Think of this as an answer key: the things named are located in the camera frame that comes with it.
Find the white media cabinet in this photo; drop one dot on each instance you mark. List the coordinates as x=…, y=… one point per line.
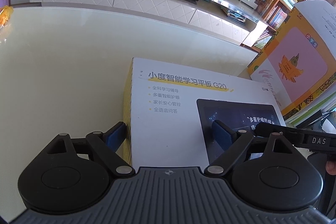
x=131, y=1

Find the cream glass desktop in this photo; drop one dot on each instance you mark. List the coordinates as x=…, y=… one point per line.
x=65, y=56

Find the person's right hand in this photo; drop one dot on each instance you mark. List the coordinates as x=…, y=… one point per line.
x=331, y=167

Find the white box lid tablet print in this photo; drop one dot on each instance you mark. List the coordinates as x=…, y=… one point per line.
x=170, y=113

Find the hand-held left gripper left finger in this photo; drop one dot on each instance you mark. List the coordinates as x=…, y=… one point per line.
x=115, y=138

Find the books on low shelf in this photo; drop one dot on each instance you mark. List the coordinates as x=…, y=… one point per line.
x=270, y=27

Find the white printed paper sheet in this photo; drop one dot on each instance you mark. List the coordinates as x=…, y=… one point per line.
x=321, y=19

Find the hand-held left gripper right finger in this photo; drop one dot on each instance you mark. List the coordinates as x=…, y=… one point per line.
x=222, y=136

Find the orange and pink book box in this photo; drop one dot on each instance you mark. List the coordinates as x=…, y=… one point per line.
x=296, y=66

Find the yellow snack packet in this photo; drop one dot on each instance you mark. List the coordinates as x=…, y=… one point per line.
x=4, y=16

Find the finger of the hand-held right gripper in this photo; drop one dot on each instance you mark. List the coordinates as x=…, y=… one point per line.
x=278, y=132

